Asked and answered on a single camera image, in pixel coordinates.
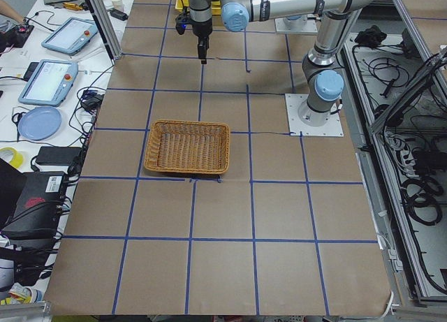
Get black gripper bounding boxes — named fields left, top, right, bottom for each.
left=191, top=20, right=212, bottom=64

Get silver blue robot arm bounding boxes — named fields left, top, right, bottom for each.
left=175, top=0, right=373, bottom=127

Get yellow tape roll on desk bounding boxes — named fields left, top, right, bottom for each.
left=0, top=147, right=24, bottom=169

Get yellow plastic basket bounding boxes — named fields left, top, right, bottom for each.
left=175, top=0, right=221, bottom=15

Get brown wicker basket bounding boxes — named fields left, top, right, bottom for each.
left=144, top=119, right=230, bottom=175

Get paper cup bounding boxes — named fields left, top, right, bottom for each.
left=111, top=0, right=124, bottom=11

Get upper blue teach pendant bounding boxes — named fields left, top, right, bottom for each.
left=41, top=17, right=98, bottom=56

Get blue teach pendant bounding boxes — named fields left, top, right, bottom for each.
left=41, top=17, right=98, bottom=56
left=18, top=59, right=78, bottom=107

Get lower blue teach pendant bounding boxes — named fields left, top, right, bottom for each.
left=18, top=59, right=78, bottom=107

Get black cloth bundle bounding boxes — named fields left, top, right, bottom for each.
left=354, top=25, right=387, bottom=48

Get blue plate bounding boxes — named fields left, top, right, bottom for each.
left=17, top=106, right=62, bottom=140

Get black power adapter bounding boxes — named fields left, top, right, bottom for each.
left=35, top=146, right=81, bottom=166

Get black computer box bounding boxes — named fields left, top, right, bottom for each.
left=1, top=160, right=68, bottom=240

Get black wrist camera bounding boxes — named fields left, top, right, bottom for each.
left=175, top=10, right=190, bottom=35

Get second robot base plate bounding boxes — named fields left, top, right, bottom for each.
left=274, top=15, right=318, bottom=36

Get aluminium frame post left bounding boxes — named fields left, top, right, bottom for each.
left=85, top=0, right=122, bottom=61

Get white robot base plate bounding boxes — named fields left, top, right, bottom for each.
left=285, top=94, right=344, bottom=138

